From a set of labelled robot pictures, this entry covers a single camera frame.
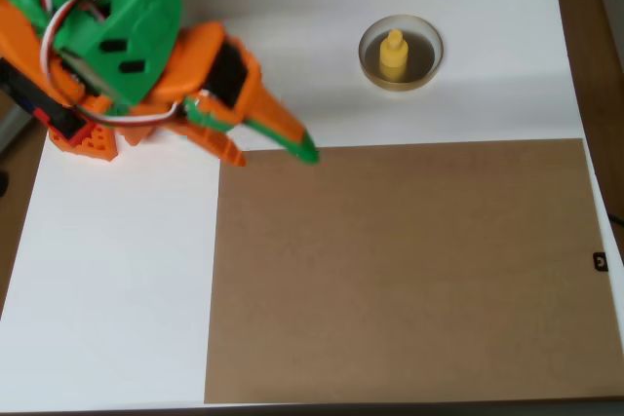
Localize small yellow plastic piece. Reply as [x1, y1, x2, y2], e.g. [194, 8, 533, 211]
[378, 28, 409, 82]

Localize orange robot base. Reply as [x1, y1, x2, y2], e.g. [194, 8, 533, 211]
[47, 113, 158, 164]

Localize round shallow gold-rimmed dish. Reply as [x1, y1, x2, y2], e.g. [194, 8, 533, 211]
[358, 14, 446, 93]

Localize brown rectangular board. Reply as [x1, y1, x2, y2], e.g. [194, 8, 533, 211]
[203, 137, 624, 405]

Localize white red servo cable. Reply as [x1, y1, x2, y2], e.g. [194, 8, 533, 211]
[40, 0, 184, 131]

